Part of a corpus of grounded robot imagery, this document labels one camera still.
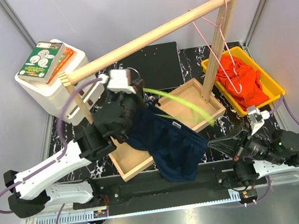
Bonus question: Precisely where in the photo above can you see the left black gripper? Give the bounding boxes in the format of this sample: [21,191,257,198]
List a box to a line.
[106,78,152,142]

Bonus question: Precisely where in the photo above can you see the wooden clothes rack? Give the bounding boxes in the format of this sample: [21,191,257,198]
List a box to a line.
[49,0,264,189]

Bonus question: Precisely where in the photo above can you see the pink wire hanger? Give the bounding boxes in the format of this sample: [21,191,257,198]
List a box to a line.
[188,0,244,100]

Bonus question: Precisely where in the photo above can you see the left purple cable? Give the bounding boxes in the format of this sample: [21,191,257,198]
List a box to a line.
[0,76,127,224]

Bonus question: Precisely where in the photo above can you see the lime green hanger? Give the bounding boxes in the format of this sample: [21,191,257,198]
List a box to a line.
[143,88,215,126]

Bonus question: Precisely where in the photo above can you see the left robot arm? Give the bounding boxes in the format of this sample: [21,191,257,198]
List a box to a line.
[3,79,144,218]

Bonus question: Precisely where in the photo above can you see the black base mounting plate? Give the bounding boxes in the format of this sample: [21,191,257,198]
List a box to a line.
[68,149,299,222]

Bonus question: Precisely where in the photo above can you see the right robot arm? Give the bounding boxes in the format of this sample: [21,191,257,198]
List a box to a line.
[207,122,299,189]

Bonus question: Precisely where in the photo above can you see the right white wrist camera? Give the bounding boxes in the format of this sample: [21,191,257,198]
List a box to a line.
[247,106,270,135]

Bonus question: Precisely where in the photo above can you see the navy blue shorts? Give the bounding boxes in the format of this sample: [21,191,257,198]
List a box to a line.
[127,105,208,182]

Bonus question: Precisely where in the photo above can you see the orange book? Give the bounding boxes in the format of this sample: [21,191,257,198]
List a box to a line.
[47,47,74,84]

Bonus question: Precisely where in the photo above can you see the black square board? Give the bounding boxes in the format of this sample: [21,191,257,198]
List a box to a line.
[117,42,184,90]

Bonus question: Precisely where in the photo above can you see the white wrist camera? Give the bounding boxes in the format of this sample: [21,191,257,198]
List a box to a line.
[247,106,270,135]
[98,67,144,94]

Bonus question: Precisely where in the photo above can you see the orange shorts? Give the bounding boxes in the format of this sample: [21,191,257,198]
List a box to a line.
[216,55,270,110]

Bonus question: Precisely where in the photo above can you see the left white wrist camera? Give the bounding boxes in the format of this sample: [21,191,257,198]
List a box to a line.
[98,67,144,94]

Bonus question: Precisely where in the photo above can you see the green cover book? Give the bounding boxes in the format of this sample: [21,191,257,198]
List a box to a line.
[17,41,66,84]

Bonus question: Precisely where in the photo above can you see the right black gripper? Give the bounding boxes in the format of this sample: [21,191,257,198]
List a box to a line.
[204,118,285,174]

